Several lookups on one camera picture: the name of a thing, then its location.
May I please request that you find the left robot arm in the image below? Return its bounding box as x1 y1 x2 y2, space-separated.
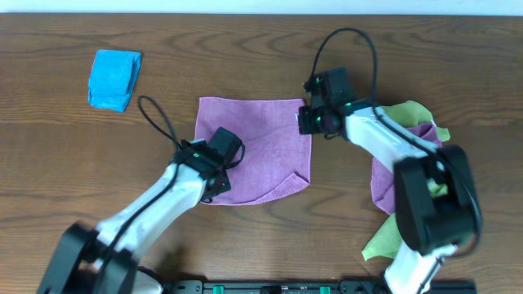
38 137 244 293

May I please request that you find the purple cloth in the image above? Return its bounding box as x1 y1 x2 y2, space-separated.
370 122 442 215
195 97 312 206

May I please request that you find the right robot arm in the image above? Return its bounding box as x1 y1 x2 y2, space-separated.
297 102 483 293

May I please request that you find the green cloth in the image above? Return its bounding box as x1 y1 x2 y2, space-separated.
382 100 450 142
361 183 449 261

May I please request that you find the upper green cloth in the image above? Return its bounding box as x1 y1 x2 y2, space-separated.
382 100 450 142

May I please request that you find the lower green cloth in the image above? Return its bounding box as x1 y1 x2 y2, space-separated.
361 183 449 261

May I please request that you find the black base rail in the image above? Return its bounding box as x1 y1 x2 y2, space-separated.
163 278 478 294

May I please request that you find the crumpled purple cloth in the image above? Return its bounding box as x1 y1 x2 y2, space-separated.
370 122 442 215

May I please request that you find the folded blue cloth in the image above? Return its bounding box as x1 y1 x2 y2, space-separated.
88 49 141 113

